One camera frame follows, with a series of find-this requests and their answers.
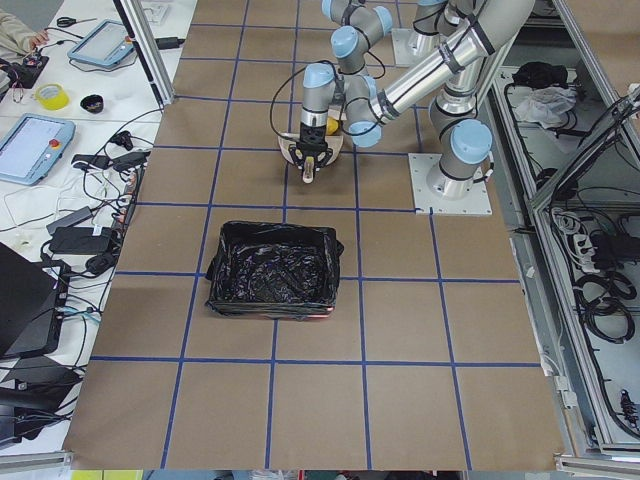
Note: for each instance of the pink bin with black bag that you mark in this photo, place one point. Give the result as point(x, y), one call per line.
point(275, 270)

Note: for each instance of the teach pendant tablet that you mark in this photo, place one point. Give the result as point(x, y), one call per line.
point(104, 47)
point(32, 147)

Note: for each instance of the yellow walnut-shaped trash piece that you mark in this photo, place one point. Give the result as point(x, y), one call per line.
point(333, 126)

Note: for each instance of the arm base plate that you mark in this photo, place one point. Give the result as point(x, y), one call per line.
point(434, 193)
point(410, 47)

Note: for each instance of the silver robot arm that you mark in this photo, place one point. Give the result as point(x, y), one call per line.
point(453, 38)
point(360, 28)

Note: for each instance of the yellow tape roll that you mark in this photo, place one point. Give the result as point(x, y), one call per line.
point(52, 97)

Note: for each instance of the black power brick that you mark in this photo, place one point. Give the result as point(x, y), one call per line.
point(82, 240)

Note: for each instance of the black scissors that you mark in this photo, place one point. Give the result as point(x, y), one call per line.
point(67, 22)

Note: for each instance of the aluminium frame post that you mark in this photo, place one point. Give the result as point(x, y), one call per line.
point(135, 22)

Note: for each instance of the black laptop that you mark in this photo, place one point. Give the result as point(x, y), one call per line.
point(30, 324)

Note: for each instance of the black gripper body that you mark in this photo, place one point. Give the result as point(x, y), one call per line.
point(311, 136)

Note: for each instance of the near teach pendant tablet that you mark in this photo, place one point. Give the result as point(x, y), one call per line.
point(32, 147)

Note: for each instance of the far teach pendant tablet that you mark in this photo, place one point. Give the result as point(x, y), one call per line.
point(104, 47)

